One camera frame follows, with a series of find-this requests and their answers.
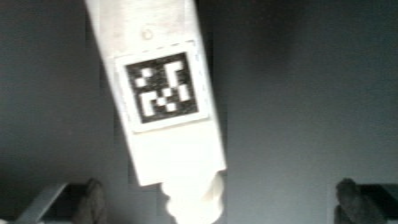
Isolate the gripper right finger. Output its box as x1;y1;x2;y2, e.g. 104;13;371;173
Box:
334;178;398;224

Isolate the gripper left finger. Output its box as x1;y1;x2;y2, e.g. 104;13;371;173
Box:
15;179;108;224

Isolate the white leg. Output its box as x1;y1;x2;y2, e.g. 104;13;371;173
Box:
83;0;225;224

